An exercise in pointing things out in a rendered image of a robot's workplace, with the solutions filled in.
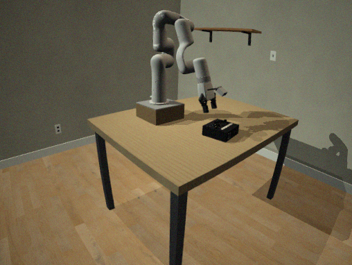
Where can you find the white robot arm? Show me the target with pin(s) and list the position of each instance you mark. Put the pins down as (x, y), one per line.
(160, 62)

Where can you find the black lighting desk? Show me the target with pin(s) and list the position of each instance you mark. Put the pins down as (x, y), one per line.
(220, 129)

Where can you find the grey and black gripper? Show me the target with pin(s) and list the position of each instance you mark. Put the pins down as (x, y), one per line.
(206, 95)

